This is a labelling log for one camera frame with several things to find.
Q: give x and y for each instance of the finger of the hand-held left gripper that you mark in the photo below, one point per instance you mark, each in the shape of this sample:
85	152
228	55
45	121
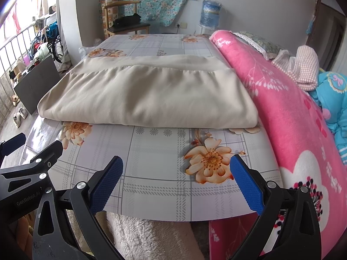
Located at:
40	159
15	142

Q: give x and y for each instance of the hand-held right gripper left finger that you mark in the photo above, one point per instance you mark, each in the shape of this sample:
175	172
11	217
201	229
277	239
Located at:
108	184

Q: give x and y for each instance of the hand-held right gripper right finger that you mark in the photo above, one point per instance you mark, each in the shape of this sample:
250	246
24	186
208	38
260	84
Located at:
246	184

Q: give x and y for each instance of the beige zip jacket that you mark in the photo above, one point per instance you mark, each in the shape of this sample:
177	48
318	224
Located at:
149	94

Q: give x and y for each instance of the beige slipper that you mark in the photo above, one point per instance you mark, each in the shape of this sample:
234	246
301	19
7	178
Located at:
23	113
17	120

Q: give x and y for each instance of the dark grey board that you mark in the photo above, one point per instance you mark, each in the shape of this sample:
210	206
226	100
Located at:
35	86

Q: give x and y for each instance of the white fleece clothing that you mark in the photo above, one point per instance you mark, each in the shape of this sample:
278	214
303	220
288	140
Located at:
141	238

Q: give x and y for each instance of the pink floral blanket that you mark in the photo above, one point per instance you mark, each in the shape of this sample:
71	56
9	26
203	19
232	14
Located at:
284	113

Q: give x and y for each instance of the wheelchair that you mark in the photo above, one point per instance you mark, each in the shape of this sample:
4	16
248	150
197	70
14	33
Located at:
55	48

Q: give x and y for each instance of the red hanging garment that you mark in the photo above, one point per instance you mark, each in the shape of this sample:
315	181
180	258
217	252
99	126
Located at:
15	21

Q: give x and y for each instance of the blue printed quilt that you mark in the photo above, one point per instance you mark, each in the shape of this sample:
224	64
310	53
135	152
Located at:
333	100

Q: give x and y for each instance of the pink checked cloth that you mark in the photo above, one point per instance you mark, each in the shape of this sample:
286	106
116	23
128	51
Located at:
303	67

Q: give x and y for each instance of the lace-trimmed floral pillow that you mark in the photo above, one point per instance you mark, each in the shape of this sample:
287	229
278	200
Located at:
260	42

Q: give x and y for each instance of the white water dispenser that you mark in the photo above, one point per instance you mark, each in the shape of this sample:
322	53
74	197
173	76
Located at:
204	30

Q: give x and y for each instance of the wooden chair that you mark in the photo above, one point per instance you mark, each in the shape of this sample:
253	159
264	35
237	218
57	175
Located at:
111	10

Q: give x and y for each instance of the black bag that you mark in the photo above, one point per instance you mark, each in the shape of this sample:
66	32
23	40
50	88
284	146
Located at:
127	20

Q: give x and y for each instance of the brown wooden door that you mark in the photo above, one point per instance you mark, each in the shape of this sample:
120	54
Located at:
330	32

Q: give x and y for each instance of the blue water jug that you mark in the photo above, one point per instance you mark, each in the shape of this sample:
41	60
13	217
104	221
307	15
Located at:
210	13

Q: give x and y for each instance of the wall socket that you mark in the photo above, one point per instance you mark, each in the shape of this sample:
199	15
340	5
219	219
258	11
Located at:
181	25

